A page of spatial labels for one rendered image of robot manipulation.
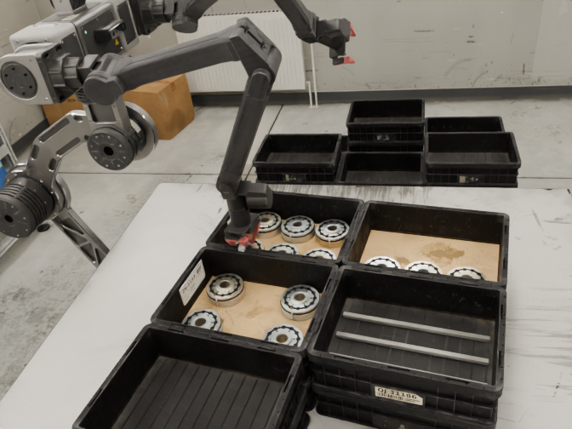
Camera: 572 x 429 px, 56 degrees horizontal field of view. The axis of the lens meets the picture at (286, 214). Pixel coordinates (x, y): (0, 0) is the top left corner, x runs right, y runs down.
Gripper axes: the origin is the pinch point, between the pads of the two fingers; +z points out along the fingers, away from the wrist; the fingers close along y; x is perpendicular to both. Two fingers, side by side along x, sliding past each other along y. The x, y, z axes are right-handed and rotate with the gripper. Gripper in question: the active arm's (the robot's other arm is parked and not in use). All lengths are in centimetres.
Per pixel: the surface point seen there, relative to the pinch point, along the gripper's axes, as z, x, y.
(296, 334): 2.8, -25.4, -26.3
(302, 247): 4.3, -13.8, 8.7
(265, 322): 5.2, -14.8, -22.3
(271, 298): 4.9, -12.9, -13.9
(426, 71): 55, -1, 302
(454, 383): -3, -63, -36
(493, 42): 36, -48, 310
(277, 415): -3, -32, -53
